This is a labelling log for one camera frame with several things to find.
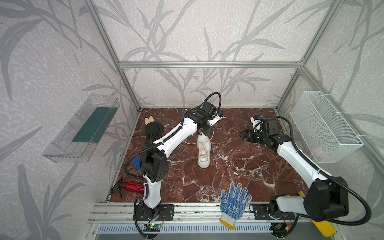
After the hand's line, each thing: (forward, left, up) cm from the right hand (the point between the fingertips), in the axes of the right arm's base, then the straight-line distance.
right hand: (245, 129), depth 86 cm
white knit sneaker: (-7, +24, -10) cm, 27 cm away
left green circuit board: (-45, +50, -17) cm, 70 cm away
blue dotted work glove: (-37, +9, -16) cm, 42 cm away
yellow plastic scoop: (-46, -32, -14) cm, 57 cm away
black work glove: (+11, +60, -14) cm, 63 cm away
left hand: (+3, +20, +3) cm, 21 cm away
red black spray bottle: (-28, +64, -13) cm, 71 cm away
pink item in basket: (-17, -32, +4) cm, 36 cm away
